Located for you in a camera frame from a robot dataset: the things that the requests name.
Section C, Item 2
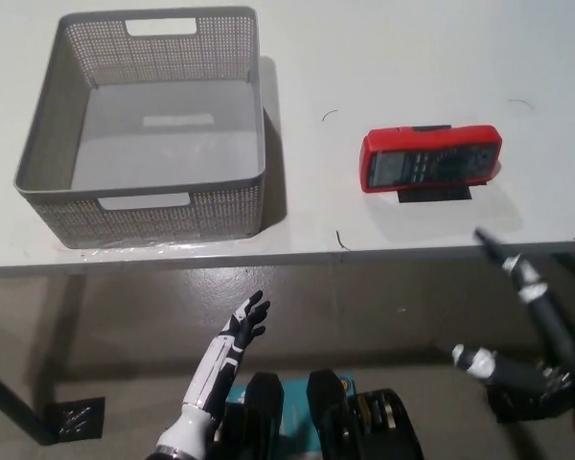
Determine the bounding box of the clear tape strip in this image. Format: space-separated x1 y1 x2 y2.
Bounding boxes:
76 239 208 256

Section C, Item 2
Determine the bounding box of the black table leg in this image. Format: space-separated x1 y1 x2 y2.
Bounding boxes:
0 357 59 446

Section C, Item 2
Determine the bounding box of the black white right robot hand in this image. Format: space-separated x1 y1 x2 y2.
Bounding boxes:
449 226 575 402

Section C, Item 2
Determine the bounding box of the black tape patch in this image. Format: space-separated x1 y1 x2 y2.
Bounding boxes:
396 183 475 205

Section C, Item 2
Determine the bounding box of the black teal robot body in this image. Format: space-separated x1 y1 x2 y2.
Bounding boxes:
214 368 426 460

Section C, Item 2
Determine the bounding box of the grey perforated plastic basket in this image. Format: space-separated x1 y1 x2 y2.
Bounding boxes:
12 5 268 250

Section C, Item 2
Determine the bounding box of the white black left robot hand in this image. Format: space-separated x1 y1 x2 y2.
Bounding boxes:
180 289 272 425

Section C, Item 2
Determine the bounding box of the red digital multimeter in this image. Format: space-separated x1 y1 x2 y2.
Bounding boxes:
361 123 503 195

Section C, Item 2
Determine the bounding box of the pale rectangular basket label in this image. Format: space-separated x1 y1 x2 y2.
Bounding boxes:
142 113 216 128

